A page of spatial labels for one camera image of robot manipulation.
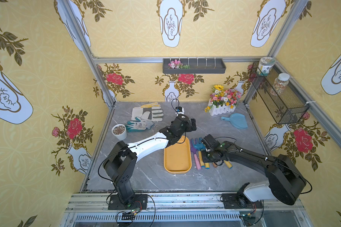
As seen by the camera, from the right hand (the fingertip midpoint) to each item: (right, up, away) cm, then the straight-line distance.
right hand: (205, 155), depth 89 cm
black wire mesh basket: (+45, +30, -9) cm, 54 cm away
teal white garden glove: (-47, +17, +17) cm, 52 cm away
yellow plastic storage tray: (-17, -1, +1) cm, 17 cm away
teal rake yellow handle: (+13, -4, -4) cm, 14 cm away
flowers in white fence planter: (+15, +35, +12) cm, 40 cm away
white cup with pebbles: (-56, +15, +6) cm, 58 cm away
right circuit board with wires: (+15, -26, -17) cm, 35 cm away
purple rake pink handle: (-7, +3, +3) cm, 8 cm away
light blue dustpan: (+30, +22, +21) cm, 43 cm away
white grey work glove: (-38, +28, +24) cm, 53 cm away
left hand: (-13, +23, -2) cm, 26 cm away
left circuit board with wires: (-42, -25, -17) cm, 52 cm away
